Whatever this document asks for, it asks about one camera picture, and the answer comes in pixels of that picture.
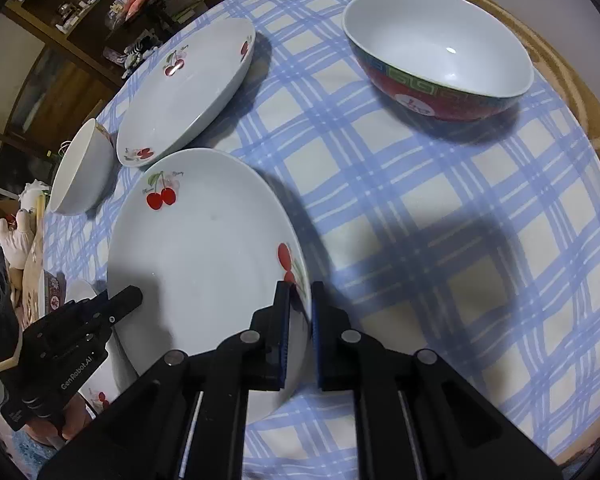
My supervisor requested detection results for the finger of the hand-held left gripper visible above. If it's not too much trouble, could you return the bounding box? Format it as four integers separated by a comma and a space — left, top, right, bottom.
97, 285, 144, 328

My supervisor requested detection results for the small white bowl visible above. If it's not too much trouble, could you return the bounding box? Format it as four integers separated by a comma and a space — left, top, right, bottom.
47, 119, 116, 216

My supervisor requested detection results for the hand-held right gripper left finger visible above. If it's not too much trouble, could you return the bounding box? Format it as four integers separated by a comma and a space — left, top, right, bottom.
37, 281, 293, 480

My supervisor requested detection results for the white cherry print plate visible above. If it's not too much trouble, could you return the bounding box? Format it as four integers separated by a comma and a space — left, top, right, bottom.
116, 17, 257, 167
106, 148, 312, 418
65, 280, 138, 416

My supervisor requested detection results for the pale plush doll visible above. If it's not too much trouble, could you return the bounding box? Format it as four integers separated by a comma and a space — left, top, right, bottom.
0, 182, 46, 271

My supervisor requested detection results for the blue plaid cloth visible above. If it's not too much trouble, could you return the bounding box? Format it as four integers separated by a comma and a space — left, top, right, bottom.
42, 0, 600, 480

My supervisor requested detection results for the person's left hand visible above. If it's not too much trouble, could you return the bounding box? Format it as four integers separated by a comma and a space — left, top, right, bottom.
27, 397, 93, 443

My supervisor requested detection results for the wooden cabinet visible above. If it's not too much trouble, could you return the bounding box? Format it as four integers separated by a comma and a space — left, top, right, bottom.
0, 0, 221, 206

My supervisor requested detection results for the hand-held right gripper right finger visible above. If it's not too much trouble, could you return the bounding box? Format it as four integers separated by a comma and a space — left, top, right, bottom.
311, 281, 565, 480

